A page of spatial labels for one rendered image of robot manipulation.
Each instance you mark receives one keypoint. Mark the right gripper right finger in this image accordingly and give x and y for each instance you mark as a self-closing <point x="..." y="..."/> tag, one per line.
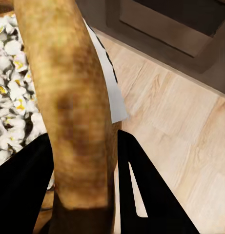
<point x="165" y="215"/>

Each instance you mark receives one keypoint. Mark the oven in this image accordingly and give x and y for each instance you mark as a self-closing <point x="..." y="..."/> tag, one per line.
<point x="191" y="32"/>

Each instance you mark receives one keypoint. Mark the popcorn bag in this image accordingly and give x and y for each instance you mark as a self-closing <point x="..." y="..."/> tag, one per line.
<point x="82" y="109"/>

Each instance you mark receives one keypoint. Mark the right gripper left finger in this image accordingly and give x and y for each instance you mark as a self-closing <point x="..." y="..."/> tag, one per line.
<point x="24" y="180"/>

